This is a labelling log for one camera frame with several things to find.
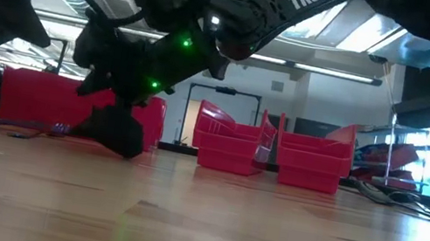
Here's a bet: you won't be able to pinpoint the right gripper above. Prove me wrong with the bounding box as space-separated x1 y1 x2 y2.
66 33 179 164

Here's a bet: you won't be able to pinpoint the red plastic bin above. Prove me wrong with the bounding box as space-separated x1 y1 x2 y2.
188 98 282 181
0 65 170 155
268 112 360 198

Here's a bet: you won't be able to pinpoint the long ceiling light bar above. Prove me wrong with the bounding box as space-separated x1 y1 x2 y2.
31 8 385 88

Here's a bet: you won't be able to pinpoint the metal shelf rack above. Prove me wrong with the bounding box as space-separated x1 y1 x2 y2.
378 111 430 194

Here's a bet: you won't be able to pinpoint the stacked red storage bins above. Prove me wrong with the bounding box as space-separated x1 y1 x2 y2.
353 135 427 193

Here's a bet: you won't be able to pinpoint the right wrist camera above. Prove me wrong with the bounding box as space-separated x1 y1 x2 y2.
71 19 126 76

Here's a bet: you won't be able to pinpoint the grey wall vent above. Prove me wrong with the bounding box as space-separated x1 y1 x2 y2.
269 80 286 93

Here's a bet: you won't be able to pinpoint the silver rectangular air duct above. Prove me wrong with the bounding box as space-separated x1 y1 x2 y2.
273 0 430 71

